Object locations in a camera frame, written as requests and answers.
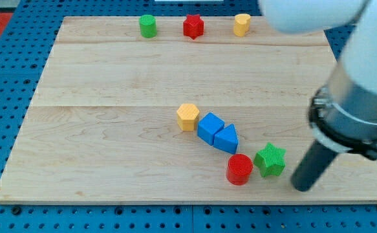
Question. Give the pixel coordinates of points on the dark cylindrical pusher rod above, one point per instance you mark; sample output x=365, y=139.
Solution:
x=316, y=160

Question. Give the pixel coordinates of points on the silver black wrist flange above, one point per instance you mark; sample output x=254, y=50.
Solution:
x=343, y=117

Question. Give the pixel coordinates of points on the green star block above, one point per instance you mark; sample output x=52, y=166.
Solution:
x=270, y=160

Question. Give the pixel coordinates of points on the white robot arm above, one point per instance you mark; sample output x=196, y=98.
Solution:
x=359, y=55

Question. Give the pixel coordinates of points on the red star block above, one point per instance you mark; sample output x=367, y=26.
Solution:
x=193, y=26

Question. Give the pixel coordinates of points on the red cylinder block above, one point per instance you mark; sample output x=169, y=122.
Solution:
x=239, y=168

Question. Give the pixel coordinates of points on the blue triangle block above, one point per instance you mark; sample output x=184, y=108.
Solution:
x=226, y=139

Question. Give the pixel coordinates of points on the blue cube block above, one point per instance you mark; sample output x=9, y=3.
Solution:
x=208, y=127

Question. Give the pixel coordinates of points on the yellow heart block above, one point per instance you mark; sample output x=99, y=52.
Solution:
x=241, y=24

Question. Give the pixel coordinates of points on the yellow hexagon block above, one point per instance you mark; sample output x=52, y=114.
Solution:
x=187, y=117

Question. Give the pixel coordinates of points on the wooden board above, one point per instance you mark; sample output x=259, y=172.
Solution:
x=101, y=128

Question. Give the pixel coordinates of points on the green cylinder block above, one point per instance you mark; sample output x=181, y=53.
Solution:
x=147, y=26

